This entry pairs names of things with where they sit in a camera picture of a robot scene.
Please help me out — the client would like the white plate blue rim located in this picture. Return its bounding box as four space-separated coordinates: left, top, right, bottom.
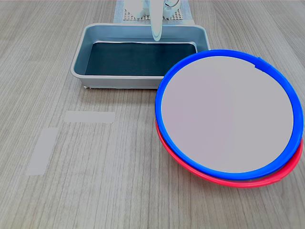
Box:
154 49 303 181

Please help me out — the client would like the clear tape sheet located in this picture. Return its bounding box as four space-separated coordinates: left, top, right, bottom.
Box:
113 0 195 25

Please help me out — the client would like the black tray mat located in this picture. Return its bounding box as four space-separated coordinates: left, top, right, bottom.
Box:
85 42 198 78

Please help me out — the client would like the steel tray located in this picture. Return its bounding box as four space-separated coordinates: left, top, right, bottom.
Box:
70 23 211 90

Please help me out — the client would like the clear tape strip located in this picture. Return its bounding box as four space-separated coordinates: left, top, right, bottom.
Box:
65 111 116 124
26 127 59 176

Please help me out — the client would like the white plate red rim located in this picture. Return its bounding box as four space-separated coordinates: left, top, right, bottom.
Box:
155 119 304 189

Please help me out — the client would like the pale perforated base plate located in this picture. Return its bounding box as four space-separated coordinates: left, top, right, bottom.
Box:
122 0 185 22

